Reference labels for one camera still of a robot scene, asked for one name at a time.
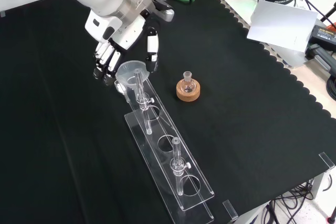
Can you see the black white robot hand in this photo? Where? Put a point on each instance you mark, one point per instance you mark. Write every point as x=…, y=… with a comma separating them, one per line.
x=126, y=35

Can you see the clear plastic funnel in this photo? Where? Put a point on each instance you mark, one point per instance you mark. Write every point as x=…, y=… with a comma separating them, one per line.
x=126, y=73

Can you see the clear acrylic funnel stand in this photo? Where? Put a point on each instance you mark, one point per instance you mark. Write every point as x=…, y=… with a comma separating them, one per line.
x=175, y=153

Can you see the round-bottom glass flask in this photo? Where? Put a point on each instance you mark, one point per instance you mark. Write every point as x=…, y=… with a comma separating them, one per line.
x=188, y=85

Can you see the clear cloth clip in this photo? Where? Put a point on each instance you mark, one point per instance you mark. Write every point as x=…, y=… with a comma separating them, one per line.
x=2, y=14
x=326, y=160
x=230, y=209

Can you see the black bench cloth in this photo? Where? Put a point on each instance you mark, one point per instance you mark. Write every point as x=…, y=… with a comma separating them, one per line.
x=236, y=129

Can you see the white card sheet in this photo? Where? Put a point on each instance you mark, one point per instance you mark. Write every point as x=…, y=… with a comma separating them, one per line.
x=283, y=24

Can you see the black power supply box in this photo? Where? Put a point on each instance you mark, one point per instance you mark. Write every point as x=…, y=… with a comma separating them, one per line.
x=324, y=36

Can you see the black grey plug block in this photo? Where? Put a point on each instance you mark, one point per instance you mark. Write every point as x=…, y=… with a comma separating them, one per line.
x=323, y=60

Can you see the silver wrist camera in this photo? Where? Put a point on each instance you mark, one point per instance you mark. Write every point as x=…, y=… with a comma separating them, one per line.
x=165, y=14

